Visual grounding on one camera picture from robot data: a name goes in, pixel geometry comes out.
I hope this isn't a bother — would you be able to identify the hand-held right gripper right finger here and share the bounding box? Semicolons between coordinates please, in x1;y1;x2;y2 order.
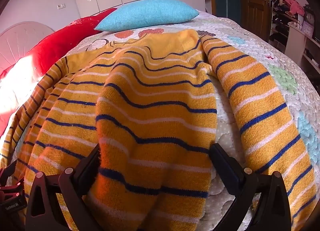
211;142;292;231

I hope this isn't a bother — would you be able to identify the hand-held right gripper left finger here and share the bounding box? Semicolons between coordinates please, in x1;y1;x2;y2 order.
25;143;101;231

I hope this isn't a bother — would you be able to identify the yellow striped knit sweater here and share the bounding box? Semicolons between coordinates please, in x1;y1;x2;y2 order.
0;29;317;231

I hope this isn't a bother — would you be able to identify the white bed sheet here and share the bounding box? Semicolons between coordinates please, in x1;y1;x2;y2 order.
0;53;66;131

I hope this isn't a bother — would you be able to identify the quilted patterned bedspread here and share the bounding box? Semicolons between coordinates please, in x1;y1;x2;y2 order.
0;11;320;231

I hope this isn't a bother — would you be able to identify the red pillow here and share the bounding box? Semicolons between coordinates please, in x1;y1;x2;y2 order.
0;8;118;136

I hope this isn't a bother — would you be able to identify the white round headboard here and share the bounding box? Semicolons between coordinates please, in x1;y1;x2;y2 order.
0;21;55;67

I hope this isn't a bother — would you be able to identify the white open shelf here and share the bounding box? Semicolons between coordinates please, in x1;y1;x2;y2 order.
269;0;320;72

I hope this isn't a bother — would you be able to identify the light blue pillow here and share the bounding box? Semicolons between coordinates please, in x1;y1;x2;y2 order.
94;0;200;32

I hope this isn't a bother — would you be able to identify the brown wooden door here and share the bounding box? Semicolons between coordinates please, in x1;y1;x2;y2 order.
239;0;271;42

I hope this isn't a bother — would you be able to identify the black table clock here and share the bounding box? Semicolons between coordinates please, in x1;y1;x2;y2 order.
303;5;317;25

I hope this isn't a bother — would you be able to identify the pink clothing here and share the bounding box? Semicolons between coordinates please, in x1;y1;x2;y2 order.
280;0;306;17

